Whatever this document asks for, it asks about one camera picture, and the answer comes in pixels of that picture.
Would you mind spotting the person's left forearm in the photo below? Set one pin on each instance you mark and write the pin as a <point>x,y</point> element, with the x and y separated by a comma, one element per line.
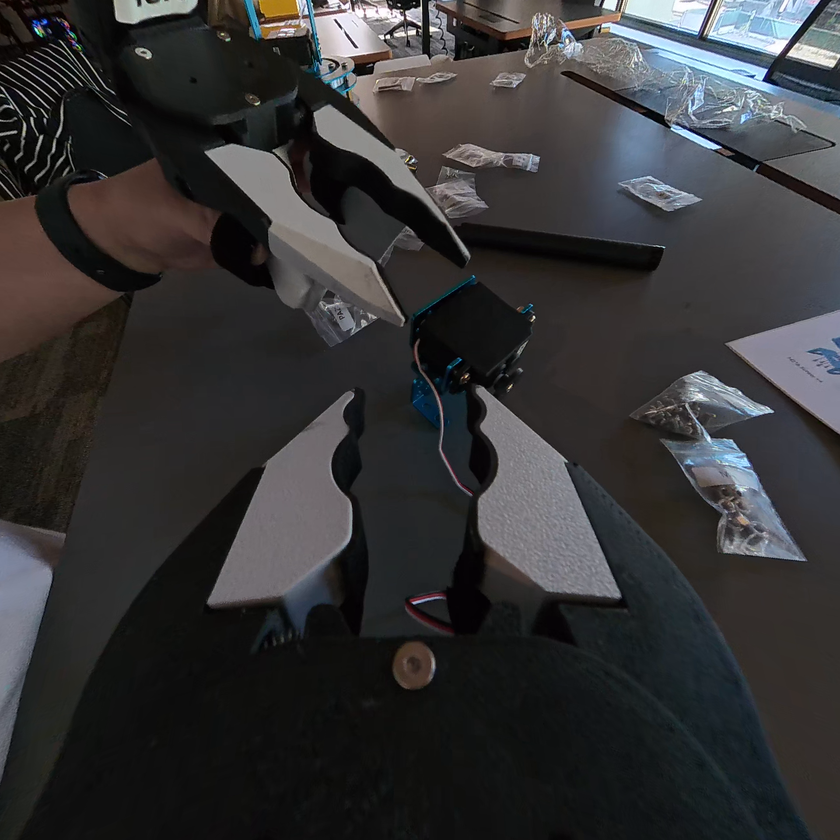
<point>26,282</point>

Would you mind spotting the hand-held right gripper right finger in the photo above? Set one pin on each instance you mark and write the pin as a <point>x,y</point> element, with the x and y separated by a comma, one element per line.
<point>544,525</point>

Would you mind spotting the person's left hand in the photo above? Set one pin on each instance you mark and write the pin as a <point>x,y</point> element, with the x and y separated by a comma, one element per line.
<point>157,223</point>

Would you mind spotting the clear bag with brass part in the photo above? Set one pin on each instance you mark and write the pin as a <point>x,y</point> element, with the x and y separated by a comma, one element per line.
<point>659,192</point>

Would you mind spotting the clear bag of silver screws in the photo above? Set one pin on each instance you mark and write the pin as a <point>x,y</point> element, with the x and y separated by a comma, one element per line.
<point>699,403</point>
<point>735,492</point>

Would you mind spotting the clear bag with white label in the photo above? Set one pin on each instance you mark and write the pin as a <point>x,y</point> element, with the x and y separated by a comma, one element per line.
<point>401,244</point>

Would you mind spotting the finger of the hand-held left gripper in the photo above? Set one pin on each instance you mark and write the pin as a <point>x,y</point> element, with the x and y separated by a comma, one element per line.
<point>380,164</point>
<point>308,243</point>

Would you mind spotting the crumpled clear plastic wrap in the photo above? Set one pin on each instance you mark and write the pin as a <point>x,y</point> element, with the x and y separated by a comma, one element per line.
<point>689,92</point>
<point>551,39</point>

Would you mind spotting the dark grey desk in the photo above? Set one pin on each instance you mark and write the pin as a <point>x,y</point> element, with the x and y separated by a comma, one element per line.
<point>623,315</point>

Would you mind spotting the black wristband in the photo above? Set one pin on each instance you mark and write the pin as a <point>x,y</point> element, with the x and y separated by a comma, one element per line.
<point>65,229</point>

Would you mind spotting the black framed chair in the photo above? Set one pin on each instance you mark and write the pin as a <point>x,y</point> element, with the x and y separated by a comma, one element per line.
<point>810,39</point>

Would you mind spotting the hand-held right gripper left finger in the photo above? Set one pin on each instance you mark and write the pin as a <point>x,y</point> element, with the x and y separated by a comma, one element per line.
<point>282,525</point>

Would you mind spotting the wood-edged table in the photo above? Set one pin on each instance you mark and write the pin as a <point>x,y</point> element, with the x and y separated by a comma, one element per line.
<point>518,16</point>

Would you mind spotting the black office chair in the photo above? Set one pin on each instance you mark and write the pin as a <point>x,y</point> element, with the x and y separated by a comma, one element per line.
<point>401,16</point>

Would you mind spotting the long clear parts bag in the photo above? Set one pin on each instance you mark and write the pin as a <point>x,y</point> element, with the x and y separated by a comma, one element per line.
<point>492,157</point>

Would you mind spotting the black screwdriver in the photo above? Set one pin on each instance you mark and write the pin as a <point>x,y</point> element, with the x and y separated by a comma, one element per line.
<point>558,244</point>

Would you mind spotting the glass window wall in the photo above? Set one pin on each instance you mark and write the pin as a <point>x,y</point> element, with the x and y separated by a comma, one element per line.
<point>722,19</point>

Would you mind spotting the clear bag of metal rings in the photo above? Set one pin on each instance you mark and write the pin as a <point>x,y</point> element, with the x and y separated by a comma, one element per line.
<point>338,318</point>

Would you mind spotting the small metal fitting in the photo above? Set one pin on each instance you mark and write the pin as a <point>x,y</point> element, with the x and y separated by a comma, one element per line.
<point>408,159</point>

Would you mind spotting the white instruction booklet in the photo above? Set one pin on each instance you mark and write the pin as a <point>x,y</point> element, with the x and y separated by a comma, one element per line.
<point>794,367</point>

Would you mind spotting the small clear parts bag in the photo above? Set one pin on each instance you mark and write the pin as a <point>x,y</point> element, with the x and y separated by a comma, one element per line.
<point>457,176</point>
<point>459,200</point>
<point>394,83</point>
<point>508,79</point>
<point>436,77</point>

